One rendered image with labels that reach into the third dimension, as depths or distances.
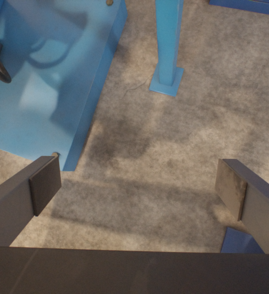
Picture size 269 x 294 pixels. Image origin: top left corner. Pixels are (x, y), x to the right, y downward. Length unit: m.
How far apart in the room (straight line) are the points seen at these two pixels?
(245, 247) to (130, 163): 0.58
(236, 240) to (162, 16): 0.85
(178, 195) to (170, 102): 0.42
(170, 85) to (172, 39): 0.33
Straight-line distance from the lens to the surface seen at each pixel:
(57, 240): 1.09
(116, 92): 1.03
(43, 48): 1.12
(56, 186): 0.17
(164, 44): 0.73
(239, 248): 1.00
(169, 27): 0.66
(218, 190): 0.17
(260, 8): 1.24
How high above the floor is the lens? 0.92
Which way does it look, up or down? 79 degrees down
